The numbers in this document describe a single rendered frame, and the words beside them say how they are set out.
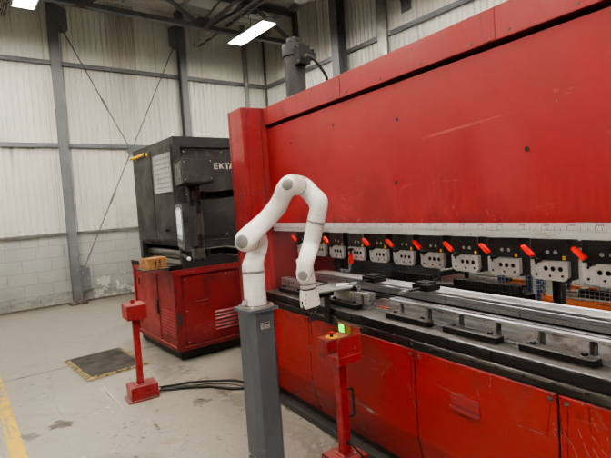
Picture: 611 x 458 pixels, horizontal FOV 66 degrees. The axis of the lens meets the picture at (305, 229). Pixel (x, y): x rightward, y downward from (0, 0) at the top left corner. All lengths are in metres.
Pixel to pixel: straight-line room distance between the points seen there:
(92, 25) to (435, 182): 8.65
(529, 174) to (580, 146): 0.22
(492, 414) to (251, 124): 2.56
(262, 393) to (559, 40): 2.09
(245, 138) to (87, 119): 6.34
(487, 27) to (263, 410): 2.12
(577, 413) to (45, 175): 8.74
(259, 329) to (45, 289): 7.25
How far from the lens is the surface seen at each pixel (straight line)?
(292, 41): 3.71
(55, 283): 9.51
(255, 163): 3.67
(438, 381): 2.44
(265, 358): 2.59
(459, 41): 2.35
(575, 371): 2.01
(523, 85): 2.14
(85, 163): 9.61
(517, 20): 2.19
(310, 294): 2.44
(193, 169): 3.65
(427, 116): 2.43
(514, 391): 2.18
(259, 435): 2.73
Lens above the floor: 1.54
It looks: 3 degrees down
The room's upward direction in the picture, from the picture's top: 4 degrees counter-clockwise
